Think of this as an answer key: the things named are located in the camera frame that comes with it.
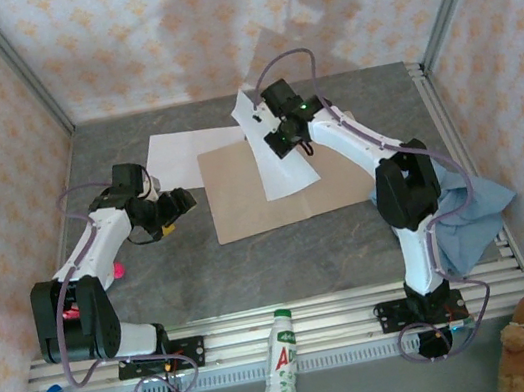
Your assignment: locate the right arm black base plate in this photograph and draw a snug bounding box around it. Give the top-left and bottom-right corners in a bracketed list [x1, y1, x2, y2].
[371, 286, 471, 337]

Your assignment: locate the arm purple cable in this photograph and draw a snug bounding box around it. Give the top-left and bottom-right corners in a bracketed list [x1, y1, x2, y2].
[245, 23, 503, 386]
[31, 170, 204, 392]

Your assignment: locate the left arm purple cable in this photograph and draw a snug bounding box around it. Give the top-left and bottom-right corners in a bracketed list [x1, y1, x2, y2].
[31, 170, 204, 392]

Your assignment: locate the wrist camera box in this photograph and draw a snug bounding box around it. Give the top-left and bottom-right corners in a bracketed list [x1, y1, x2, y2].
[249, 96, 286, 141]
[142, 172, 165, 202]

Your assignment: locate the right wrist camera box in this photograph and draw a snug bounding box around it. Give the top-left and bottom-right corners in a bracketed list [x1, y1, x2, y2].
[249, 96, 286, 141]

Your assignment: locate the aluminium side rail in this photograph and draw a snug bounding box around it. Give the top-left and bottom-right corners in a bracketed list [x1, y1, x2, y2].
[403, 46, 524, 287]

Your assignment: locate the grey slotted cable duct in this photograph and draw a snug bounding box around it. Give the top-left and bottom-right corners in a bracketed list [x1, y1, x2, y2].
[86, 318, 506, 392]

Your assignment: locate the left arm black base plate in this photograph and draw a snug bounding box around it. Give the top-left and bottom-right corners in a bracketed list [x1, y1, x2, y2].
[114, 334, 210, 383]

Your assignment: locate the white green drink bottle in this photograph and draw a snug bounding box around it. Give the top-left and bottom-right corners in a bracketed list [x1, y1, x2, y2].
[247, 306, 307, 392]

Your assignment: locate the white paper sheet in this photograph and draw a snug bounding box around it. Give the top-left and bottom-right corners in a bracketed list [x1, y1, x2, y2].
[226, 77, 322, 206]
[139, 118, 255, 196]

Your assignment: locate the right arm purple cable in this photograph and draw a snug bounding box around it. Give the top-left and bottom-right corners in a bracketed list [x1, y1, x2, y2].
[245, 23, 503, 386]

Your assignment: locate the blue cloth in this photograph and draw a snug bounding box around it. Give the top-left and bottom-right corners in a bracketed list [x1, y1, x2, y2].
[366, 159, 524, 290]

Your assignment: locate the brown cardboard folder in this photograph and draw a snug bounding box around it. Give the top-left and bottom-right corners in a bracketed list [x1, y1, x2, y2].
[193, 107, 384, 249]

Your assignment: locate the left aluminium corner post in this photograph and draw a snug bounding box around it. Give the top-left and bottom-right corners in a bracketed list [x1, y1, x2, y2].
[0, 0, 79, 147]

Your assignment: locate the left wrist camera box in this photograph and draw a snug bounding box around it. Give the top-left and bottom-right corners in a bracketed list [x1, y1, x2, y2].
[142, 172, 165, 202]

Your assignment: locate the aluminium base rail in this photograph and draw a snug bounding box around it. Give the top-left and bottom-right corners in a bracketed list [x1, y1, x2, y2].
[17, 259, 524, 392]

